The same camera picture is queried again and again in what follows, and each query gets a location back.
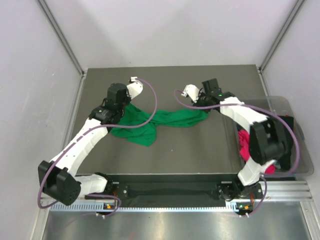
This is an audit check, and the green t-shirt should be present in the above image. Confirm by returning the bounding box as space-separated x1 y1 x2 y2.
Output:
110 104 208 147

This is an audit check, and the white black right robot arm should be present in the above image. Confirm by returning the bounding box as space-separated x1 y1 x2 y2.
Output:
182 78 297 198

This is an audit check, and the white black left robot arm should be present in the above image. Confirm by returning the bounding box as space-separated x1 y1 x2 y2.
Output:
38 83 143 206

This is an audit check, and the pink t-shirt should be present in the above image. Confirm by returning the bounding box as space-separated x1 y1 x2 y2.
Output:
238 129 276 175

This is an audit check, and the clear plastic storage bin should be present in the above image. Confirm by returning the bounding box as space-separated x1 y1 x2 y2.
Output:
233 96 314 177

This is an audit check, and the black folded t-shirt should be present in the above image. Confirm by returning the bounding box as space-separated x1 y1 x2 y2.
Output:
277 115 294 172

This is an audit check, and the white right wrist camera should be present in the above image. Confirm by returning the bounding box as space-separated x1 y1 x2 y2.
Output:
181 84 200 103

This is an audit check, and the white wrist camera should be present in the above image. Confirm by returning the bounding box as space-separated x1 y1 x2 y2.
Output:
126 76 144 100
181 84 200 103

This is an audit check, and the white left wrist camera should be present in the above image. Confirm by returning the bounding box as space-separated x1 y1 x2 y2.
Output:
126 76 144 100

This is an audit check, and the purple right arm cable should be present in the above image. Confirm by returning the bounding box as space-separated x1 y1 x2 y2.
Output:
173 89 301 216

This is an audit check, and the grey slotted cable duct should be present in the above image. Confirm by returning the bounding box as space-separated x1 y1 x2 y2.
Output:
50 200 249 213

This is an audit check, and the aluminium front frame rail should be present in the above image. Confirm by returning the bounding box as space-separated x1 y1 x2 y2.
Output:
39 181 314 203

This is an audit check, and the left aluminium corner post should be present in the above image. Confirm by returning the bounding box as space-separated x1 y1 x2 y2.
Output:
35 0 85 76

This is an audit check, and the aluminium corner post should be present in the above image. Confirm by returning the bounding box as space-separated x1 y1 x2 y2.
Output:
35 0 85 76
257 0 306 74

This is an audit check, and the right aluminium corner post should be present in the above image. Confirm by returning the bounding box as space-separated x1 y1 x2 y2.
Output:
257 0 306 74

